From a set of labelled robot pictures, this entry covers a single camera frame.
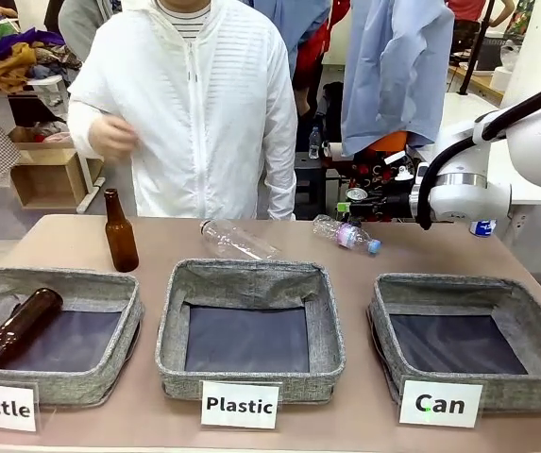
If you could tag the white blue printed cup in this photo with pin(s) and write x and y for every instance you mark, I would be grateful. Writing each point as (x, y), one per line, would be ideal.
(482, 227)

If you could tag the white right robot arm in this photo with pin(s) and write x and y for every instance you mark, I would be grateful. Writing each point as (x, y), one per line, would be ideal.
(539, 141)

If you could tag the person's left forearm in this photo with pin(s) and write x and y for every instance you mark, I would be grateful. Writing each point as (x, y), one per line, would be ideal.
(280, 179)

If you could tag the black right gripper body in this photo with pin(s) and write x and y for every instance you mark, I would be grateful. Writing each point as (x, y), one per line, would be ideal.
(385, 205)

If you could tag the person's right forearm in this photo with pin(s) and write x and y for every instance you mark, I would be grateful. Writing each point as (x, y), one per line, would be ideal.
(80, 127)

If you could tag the green-tipped right gripper finger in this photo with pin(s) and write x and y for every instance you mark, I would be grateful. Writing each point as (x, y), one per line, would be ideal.
(344, 207)
(356, 218)

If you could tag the clear unlabelled plastic bottle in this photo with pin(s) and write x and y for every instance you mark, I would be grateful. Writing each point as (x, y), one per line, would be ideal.
(237, 241)

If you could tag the grey fabric basket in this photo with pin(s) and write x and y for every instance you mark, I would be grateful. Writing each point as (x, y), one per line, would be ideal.
(251, 325)
(468, 330)
(48, 330)

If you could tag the red black patterned cloth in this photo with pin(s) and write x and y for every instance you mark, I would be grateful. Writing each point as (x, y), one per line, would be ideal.
(383, 170)

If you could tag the wooden open box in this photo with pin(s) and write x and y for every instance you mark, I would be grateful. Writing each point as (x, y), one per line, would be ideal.
(45, 177)

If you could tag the person's right hand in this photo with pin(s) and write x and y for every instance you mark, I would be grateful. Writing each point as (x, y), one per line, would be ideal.
(112, 139)

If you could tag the pile of colourful clothes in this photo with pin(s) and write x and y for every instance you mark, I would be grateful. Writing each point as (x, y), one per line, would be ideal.
(10, 52)

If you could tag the white sign reading Can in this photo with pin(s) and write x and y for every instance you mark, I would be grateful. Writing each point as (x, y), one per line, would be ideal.
(440, 404)

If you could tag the plastic bottle purple label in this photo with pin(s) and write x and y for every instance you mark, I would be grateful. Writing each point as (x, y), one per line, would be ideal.
(345, 233)

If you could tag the person's white jacket torso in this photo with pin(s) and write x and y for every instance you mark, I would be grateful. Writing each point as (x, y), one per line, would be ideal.
(190, 118)

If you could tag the silver red drink can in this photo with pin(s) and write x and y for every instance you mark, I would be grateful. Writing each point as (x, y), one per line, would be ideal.
(358, 194)

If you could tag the small clear water bottle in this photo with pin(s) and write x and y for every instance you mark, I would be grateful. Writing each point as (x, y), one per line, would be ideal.
(315, 141)

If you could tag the white sign reading Plastic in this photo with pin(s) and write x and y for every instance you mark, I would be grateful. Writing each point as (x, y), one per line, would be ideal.
(239, 405)

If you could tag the brown glass bottle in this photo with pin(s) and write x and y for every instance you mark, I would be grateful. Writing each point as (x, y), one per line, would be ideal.
(120, 236)
(20, 325)

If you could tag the light blue hanging shirt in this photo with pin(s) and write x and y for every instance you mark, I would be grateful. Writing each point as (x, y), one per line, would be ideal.
(393, 71)

